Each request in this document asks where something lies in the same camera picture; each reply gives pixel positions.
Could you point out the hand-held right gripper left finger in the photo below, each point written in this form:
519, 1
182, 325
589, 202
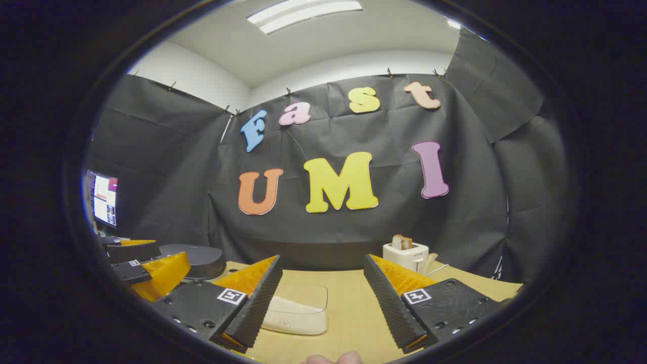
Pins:
255, 308

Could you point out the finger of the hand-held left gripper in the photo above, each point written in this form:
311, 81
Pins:
162, 275
134, 251

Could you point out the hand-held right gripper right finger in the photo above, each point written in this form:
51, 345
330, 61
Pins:
389, 303

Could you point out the dark grey rice cooker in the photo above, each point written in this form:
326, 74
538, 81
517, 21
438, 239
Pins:
197, 260

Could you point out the clear plastic rice container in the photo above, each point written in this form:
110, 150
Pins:
298, 313

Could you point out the white toaster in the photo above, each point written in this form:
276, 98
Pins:
404, 255

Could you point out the computer monitor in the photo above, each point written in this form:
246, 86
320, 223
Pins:
103, 199

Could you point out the toast bread slice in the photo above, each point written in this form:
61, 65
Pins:
402, 242

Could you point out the black backdrop cloth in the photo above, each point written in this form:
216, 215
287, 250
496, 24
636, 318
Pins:
354, 232

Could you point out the ceiling light panel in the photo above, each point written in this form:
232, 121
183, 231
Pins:
303, 12

